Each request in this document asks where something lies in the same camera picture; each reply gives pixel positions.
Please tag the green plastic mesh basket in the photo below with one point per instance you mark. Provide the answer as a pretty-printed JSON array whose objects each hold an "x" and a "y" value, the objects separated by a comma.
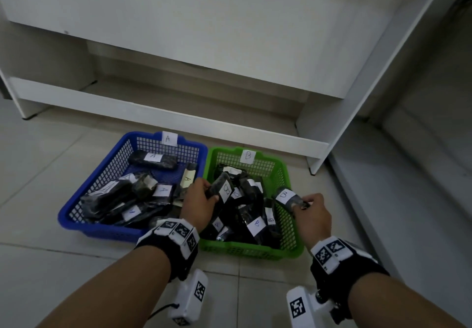
[{"x": 250, "y": 254}]

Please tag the person's right hand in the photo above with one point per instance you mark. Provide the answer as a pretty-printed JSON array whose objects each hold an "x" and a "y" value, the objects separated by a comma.
[{"x": 315, "y": 220}]

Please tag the black item packet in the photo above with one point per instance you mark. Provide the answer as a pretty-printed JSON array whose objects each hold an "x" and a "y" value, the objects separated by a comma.
[
  {"x": 285, "y": 195},
  {"x": 225, "y": 191}
]

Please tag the black wristband with markers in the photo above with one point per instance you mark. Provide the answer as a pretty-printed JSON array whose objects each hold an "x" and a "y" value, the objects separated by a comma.
[
  {"x": 346, "y": 272},
  {"x": 166, "y": 243}
]

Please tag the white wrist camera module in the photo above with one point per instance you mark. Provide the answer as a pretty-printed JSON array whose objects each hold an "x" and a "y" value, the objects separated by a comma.
[
  {"x": 188, "y": 298},
  {"x": 306, "y": 309}
]

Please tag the blue plastic mesh basket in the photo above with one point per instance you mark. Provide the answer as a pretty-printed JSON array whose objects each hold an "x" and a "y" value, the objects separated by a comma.
[{"x": 96, "y": 233}]

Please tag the person's left hand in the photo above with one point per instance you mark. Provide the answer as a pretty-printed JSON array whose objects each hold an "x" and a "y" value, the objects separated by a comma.
[{"x": 197, "y": 206}]

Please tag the white shelf unit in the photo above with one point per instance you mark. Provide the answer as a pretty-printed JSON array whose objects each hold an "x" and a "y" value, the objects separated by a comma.
[{"x": 184, "y": 25}]

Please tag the person's left forearm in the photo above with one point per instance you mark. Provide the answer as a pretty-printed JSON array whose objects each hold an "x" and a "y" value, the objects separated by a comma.
[{"x": 118, "y": 291}]

